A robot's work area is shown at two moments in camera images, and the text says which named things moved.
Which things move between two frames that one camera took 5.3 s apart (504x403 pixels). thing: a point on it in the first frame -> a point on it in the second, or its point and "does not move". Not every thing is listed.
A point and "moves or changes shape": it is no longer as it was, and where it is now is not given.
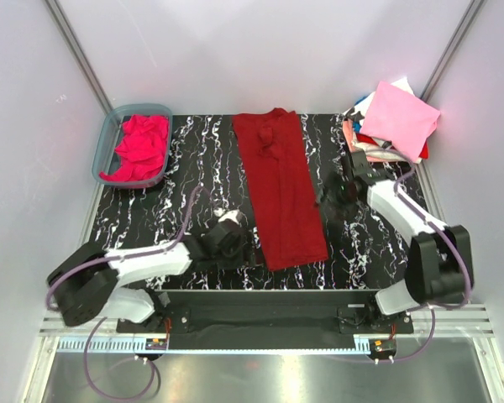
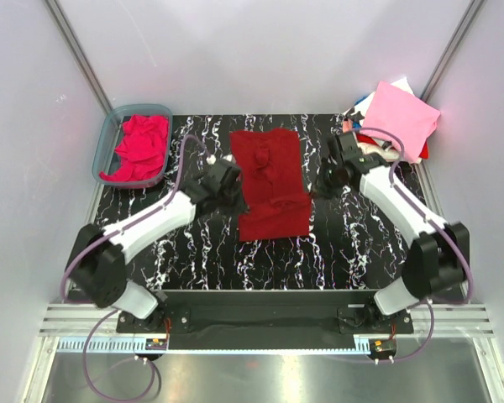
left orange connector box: x=155 y=344 does not move
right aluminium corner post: x=451 y=49 does not move
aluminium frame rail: x=430 y=320 does not move
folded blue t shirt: x=360 y=99 does not move
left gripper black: x=244 y=259 -> x=240 y=206
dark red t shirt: x=282 y=185 moves or changes shape
